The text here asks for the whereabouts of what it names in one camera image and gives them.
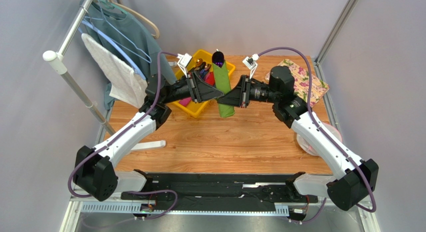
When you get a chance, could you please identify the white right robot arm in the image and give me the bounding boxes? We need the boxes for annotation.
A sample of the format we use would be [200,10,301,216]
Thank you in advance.
[218,66,379,211]

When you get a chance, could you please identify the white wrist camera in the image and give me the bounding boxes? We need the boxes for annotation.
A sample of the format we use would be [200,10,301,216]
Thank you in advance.
[177,53,193,77]
[242,53,259,80]

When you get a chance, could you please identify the red rolled napkin in bin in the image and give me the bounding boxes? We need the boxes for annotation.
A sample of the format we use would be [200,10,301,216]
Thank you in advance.
[204,72,216,87]

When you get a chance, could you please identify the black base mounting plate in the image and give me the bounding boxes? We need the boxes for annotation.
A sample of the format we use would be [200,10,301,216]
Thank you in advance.
[120,172,319,212]

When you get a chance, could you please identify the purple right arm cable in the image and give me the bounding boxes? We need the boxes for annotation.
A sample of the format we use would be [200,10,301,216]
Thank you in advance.
[257,46,378,225]

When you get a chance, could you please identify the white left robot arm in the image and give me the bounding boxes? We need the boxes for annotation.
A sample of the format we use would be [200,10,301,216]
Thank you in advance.
[67,73,224,202]

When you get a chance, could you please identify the grey-green t-shirt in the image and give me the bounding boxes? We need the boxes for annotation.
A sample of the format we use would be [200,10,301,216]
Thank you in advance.
[79,0,177,111]

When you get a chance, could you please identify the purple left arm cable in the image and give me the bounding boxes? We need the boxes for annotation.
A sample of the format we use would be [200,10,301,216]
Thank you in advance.
[67,51,181,221]

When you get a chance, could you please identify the green paper napkin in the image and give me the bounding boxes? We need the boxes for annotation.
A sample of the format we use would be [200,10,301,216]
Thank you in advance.
[212,59,235,118]

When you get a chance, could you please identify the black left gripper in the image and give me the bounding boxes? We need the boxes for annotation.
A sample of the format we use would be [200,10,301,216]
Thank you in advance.
[162,71,224,105]

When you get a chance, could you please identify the yellow plastic cutlery bin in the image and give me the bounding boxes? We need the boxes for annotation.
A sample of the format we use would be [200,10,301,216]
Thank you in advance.
[170,49,236,118]

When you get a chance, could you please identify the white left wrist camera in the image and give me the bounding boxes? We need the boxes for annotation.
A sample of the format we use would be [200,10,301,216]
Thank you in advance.
[177,53,193,77]

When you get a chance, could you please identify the pink rolled napkin in bin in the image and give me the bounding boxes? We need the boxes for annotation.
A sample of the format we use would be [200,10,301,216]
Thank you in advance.
[178,97,192,107]

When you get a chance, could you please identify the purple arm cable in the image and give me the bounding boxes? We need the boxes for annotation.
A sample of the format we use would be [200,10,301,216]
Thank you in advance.
[257,46,378,225]
[67,51,181,221]

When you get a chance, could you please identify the aluminium frame rail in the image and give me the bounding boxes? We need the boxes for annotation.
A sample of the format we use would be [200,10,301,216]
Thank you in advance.
[59,178,380,232]

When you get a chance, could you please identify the white towel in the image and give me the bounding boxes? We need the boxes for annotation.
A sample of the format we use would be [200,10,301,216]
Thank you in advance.
[81,33,148,109]

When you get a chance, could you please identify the blue wire hanger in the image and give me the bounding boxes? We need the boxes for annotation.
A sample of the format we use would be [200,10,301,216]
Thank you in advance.
[80,5,152,80]

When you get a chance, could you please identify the white mesh food cover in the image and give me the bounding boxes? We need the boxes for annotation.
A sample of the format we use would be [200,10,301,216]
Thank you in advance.
[296,122,343,157]

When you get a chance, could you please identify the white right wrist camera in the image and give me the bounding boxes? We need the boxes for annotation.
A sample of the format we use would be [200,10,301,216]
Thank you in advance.
[242,53,259,80]

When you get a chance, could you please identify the dark purple spoon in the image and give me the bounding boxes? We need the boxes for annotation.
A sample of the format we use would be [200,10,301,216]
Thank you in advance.
[211,49,226,68]

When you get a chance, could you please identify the wooden clothes hanger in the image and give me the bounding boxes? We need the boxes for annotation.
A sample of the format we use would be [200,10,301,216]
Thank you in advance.
[106,0,161,40]

